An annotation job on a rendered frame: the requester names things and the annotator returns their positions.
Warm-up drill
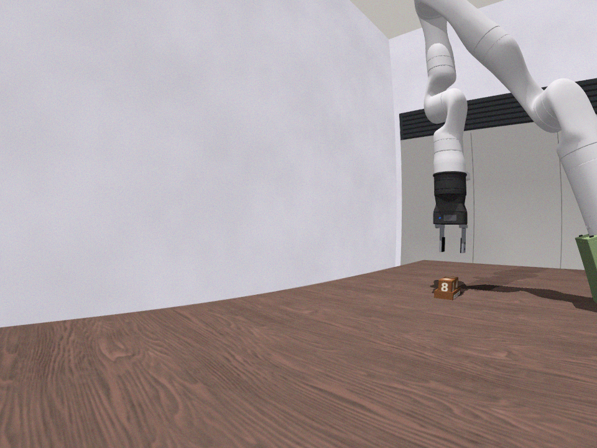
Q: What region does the orange open tray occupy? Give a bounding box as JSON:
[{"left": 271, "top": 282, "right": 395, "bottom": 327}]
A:
[{"left": 434, "top": 287, "right": 461, "bottom": 300}]

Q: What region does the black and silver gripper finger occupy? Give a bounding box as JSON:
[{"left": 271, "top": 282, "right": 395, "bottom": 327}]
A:
[
  {"left": 435, "top": 224, "right": 445, "bottom": 252},
  {"left": 459, "top": 225, "right": 468, "bottom": 253}
]

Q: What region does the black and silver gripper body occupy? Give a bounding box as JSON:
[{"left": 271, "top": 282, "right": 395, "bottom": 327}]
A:
[{"left": 433, "top": 150, "right": 470, "bottom": 225}]

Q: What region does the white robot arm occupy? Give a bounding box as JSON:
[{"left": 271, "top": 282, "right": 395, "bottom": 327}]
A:
[{"left": 414, "top": 0, "right": 597, "bottom": 236}]

